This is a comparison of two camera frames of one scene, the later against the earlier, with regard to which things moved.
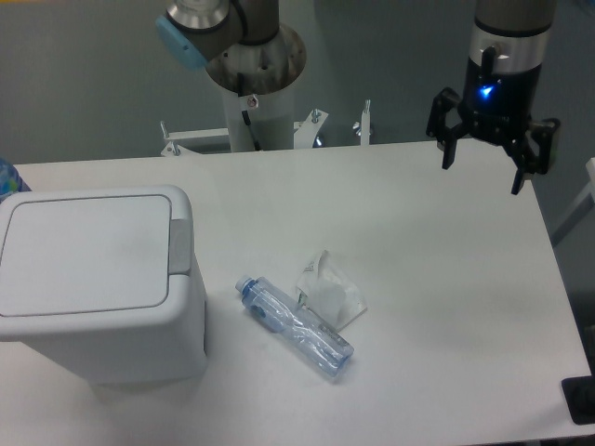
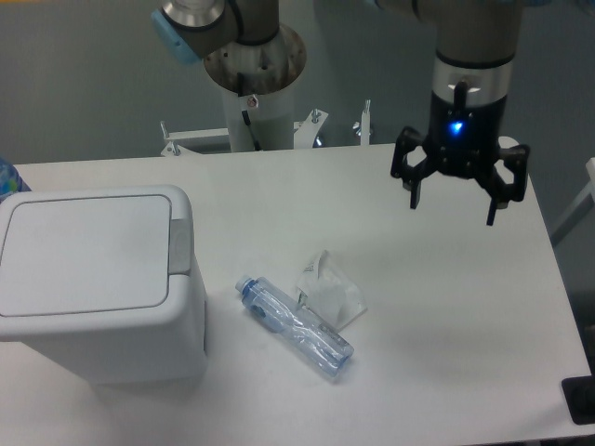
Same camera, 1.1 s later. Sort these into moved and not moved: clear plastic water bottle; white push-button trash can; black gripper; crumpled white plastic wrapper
Moved: black gripper
Not moved: clear plastic water bottle; white push-button trash can; crumpled white plastic wrapper
